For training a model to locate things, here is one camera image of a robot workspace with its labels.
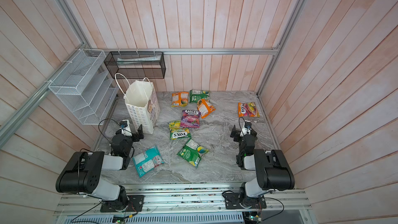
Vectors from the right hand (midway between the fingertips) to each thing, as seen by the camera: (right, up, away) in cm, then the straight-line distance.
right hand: (242, 125), depth 92 cm
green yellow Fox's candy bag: (-40, -5, +4) cm, 41 cm away
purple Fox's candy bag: (-32, +4, +10) cm, 34 cm away
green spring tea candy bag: (-30, -15, -4) cm, 34 cm away
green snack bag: (-28, +21, +26) cm, 44 cm away
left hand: (-65, -1, 0) cm, 65 cm away
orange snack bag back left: (-40, +17, +23) cm, 49 cm away
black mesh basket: (-69, +40, +11) cm, 80 cm away
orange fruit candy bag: (+8, +9, +16) cm, 20 cm away
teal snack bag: (-55, -19, -7) cm, 59 cm away
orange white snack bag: (-22, +10, +16) cm, 29 cm away
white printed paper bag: (-57, +12, -12) cm, 59 cm away
